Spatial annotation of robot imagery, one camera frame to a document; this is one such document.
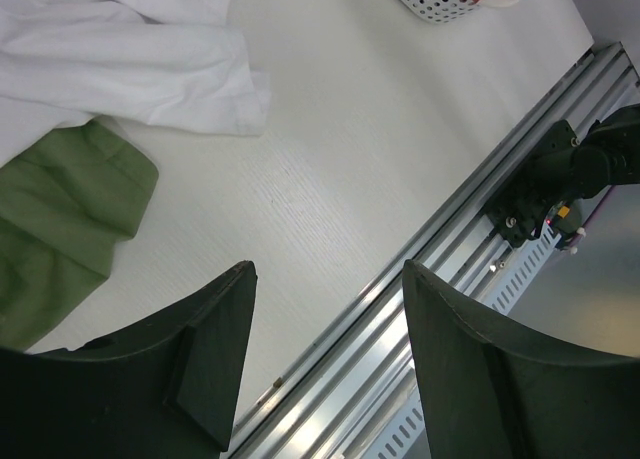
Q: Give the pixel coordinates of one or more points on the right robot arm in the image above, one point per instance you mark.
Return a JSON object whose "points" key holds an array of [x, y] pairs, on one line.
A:
{"points": [[607, 156]]}

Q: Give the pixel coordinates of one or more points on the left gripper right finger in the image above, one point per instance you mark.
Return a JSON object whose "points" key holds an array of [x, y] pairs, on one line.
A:
{"points": [[568, 401]]}

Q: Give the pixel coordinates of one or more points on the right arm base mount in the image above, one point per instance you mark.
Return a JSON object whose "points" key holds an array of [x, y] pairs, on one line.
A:
{"points": [[518, 208]]}

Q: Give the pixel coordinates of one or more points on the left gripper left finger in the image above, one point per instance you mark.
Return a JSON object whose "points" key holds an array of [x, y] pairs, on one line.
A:
{"points": [[166, 386]]}

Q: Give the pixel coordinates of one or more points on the aluminium mounting rail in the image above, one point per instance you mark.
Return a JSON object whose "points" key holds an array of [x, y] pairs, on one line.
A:
{"points": [[322, 407]]}

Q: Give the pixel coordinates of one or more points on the slotted cable duct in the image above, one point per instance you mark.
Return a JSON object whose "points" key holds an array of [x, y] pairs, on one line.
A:
{"points": [[490, 304]]}

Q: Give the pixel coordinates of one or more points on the green tank top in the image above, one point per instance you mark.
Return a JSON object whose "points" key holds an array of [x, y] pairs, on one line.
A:
{"points": [[66, 203]]}

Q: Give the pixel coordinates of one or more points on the white tank top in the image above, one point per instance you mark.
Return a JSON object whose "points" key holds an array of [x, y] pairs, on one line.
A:
{"points": [[166, 63]]}

